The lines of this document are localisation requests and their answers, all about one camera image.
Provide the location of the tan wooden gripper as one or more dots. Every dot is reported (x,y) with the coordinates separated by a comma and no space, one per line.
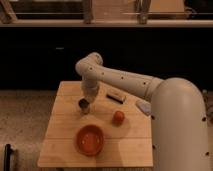
(90,93)

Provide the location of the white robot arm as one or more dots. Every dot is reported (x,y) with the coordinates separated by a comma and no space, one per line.
(179,126)

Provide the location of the dark metal cup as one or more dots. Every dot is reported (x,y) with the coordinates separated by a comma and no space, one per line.
(84,106)

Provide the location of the black and tan brush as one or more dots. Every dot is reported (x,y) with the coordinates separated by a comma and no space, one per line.
(116,95)

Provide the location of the orange tomato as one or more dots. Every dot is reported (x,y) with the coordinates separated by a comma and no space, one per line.
(118,117)

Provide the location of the wooden folding table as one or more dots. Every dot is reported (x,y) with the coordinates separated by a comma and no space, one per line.
(127,145)

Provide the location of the red bowl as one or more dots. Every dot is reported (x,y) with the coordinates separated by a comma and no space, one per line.
(89,140)

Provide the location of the blue folded cloth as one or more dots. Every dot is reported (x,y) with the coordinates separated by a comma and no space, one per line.
(144,108)

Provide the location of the black object at floor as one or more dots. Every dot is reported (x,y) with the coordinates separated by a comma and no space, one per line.
(8,158)

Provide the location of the wooden shelf frame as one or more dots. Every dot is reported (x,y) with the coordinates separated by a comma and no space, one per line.
(107,13)

